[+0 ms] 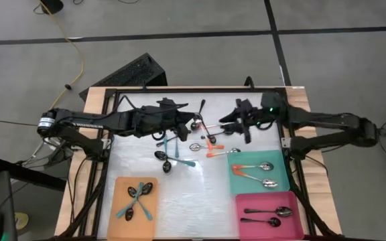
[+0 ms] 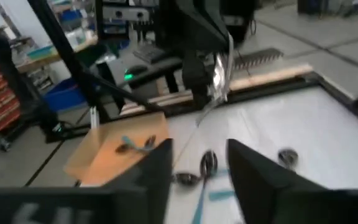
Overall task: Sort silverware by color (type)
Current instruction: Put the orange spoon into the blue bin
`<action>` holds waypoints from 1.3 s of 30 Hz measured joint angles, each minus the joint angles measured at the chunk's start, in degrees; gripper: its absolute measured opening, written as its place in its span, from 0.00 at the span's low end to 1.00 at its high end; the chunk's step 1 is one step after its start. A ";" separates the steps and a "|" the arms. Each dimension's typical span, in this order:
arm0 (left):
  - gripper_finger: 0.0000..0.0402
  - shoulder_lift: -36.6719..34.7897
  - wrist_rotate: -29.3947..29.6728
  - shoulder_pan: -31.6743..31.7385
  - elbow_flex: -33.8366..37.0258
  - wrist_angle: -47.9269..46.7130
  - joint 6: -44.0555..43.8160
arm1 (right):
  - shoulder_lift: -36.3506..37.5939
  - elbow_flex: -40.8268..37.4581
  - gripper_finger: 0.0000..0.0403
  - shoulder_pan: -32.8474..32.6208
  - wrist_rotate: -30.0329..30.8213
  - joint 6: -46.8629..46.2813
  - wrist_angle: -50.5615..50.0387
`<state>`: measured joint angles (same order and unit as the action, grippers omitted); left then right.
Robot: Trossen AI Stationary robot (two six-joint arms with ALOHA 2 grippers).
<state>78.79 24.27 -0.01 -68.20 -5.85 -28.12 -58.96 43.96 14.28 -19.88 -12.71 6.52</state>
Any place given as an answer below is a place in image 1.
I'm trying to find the black floor bar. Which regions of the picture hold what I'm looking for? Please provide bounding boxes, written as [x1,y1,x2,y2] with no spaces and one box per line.
[0,156,68,192]

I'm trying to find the black round base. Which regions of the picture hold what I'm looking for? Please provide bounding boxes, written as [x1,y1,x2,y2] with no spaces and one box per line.
[40,0,65,15]

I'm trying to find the black computer tower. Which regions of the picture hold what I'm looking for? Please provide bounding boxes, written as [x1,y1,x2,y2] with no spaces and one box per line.
[78,52,168,103]

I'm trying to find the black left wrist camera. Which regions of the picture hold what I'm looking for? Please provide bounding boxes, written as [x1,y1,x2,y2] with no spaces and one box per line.
[155,97,190,112]

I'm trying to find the dark utensil handle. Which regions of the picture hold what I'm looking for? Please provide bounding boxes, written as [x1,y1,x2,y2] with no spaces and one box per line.
[196,98,207,118]

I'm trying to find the yellow tape roll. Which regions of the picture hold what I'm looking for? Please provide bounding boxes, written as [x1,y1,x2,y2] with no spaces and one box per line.
[14,212,29,231]

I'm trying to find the pink plastic tray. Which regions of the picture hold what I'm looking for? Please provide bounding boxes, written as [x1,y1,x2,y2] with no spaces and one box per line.
[235,191,305,241]

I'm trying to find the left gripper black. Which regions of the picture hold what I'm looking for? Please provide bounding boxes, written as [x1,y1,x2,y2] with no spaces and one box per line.
[135,106,196,141]

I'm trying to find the teal plastic tray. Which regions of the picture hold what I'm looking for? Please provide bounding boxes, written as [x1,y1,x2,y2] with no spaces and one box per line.
[227,149,291,195]

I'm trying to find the black cable bundle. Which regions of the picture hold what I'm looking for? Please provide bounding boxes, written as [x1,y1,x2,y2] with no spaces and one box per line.
[64,155,110,239]
[292,183,344,239]

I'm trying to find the all black spoon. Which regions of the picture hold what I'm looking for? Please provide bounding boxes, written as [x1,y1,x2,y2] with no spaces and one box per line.
[239,216,281,228]
[201,131,229,140]
[198,115,218,145]
[155,135,174,148]
[243,206,294,218]

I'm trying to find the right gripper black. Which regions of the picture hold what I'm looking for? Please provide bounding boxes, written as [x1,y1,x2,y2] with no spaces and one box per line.
[218,98,274,145]

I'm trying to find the orange plastic tray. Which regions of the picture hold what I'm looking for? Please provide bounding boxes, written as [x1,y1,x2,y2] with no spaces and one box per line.
[107,176,160,241]

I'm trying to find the yellow cable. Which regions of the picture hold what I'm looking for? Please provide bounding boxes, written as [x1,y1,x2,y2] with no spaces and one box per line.
[38,0,85,111]

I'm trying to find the black metal table frame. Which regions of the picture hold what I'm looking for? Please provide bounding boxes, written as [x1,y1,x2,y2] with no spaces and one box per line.
[78,86,318,240]

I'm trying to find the white glossy table mat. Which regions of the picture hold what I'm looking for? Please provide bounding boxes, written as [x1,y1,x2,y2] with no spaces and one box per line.
[97,92,310,239]

